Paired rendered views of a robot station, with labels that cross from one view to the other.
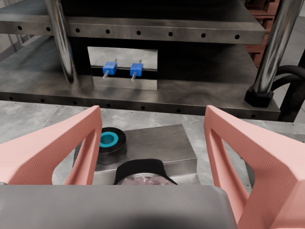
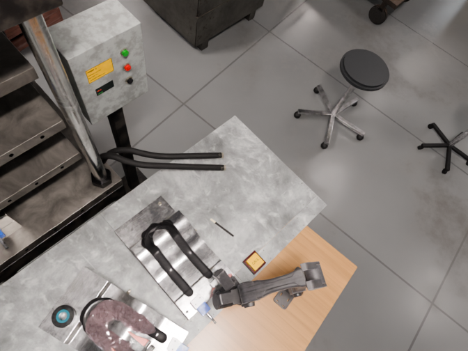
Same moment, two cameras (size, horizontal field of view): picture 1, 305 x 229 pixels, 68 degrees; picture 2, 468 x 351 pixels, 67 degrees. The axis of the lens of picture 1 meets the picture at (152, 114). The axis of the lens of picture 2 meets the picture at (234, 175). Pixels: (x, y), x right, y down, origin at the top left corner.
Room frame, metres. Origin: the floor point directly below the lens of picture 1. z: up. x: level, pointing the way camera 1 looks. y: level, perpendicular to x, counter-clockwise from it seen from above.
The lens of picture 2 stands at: (-0.03, -0.11, 2.45)
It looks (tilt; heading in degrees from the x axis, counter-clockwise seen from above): 64 degrees down; 291
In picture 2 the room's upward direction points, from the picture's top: 20 degrees clockwise
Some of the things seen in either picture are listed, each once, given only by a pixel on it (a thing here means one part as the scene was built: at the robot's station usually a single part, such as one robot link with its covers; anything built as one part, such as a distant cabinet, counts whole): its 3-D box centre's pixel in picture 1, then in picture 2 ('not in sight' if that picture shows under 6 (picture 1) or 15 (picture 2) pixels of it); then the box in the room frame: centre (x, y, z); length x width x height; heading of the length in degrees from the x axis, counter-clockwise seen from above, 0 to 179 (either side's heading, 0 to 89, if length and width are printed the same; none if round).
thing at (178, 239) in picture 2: not in sight; (174, 255); (0.20, -0.34, 0.92); 0.35 x 0.16 x 0.09; 173
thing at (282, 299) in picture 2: not in sight; (293, 286); (-0.29, -0.60, 0.84); 0.20 x 0.07 x 0.08; 90
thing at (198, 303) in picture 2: not in sight; (205, 310); (-0.05, -0.26, 0.89); 0.13 x 0.05 x 0.05; 173
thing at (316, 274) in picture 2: not in sight; (303, 281); (-0.28, -0.58, 1.05); 0.07 x 0.06 x 0.33; 143
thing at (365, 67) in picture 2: not in sight; (349, 97); (0.10, -2.22, 0.33); 0.62 x 0.60 x 0.66; 94
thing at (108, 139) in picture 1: (107, 145); (64, 316); (0.35, 0.10, 0.93); 0.08 x 0.08 x 0.04
